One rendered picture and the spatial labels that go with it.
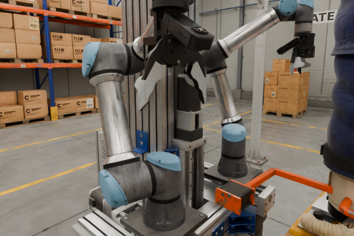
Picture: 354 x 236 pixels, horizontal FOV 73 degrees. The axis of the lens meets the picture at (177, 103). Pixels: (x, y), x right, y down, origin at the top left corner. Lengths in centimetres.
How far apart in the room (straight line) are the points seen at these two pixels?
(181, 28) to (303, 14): 98
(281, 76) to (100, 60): 733
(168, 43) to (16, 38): 707
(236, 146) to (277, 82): 684
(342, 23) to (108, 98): 71
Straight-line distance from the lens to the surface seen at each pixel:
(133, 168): 76
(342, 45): 83
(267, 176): 93
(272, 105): 809
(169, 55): 45
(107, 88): 81
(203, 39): 39
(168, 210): 86
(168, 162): 79
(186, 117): 100
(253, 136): 414
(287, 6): 117
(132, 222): 93
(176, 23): 42
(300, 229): 92
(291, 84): 786
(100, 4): 863
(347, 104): 81
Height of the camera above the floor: 157
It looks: 9 degrees down
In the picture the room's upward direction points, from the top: straight up
